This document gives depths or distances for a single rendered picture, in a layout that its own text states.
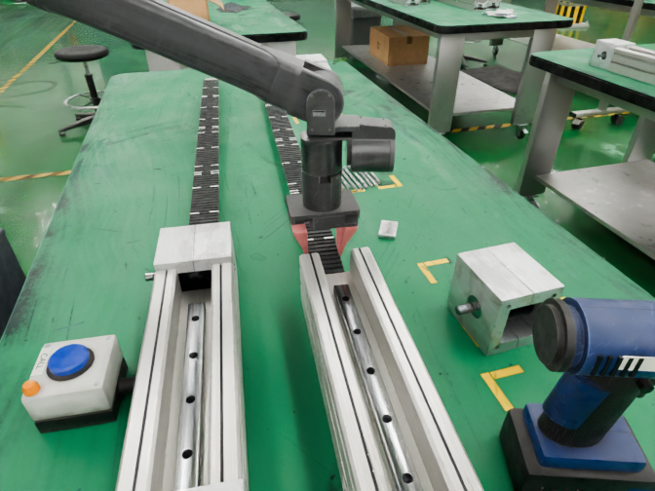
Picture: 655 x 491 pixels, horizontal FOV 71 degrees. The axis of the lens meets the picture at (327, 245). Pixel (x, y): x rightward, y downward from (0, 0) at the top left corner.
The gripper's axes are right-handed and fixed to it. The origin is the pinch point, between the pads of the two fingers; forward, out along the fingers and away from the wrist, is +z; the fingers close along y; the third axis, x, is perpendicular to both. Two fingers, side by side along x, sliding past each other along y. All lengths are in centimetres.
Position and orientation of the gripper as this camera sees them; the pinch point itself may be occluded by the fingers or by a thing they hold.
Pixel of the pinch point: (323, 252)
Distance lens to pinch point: 72.6
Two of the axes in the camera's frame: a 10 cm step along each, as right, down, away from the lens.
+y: 9.8, -1.1, 1.5
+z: 0.0, 8.2, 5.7
